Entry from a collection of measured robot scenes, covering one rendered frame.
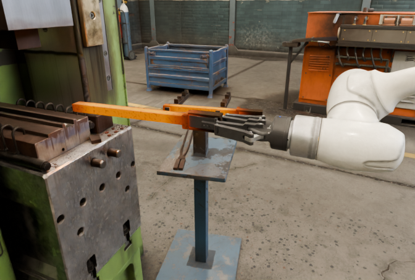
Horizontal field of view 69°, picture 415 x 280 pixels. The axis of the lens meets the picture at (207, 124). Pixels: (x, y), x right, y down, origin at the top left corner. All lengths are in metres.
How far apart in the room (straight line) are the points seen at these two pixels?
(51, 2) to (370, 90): 0.81
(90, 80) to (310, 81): 3.35
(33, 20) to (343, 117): 0.76
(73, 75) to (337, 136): 0.97
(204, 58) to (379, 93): 4.01
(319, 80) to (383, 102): 3.48
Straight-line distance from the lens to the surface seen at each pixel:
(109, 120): 1.13
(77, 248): 1.08
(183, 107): 1.24
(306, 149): 0.64
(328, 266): 1.94
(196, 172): 1.29
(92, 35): 1.23
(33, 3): 0.91
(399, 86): 0.75
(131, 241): 1.34
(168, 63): 4.90
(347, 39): 3.95
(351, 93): 0.73
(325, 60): 4.15
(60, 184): 0.94
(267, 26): 8.51
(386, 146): 0.64
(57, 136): 0.98
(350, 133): 0.63
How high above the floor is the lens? 1.32
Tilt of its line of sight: 21 degrees down
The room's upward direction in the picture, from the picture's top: straight up
